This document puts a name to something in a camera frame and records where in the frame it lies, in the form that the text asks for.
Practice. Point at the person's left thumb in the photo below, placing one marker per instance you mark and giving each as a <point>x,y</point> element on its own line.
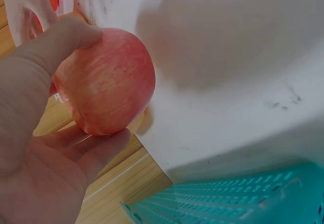
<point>58,44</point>

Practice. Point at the person's left fingers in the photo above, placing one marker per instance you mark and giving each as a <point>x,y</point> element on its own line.
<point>96,148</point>

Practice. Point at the person's left hand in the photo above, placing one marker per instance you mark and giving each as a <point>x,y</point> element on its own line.
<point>30,143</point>

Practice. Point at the teal plastic basket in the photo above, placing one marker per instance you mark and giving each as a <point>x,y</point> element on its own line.
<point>227,198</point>

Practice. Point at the red apple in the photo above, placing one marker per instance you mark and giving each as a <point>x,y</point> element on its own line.
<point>108,82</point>

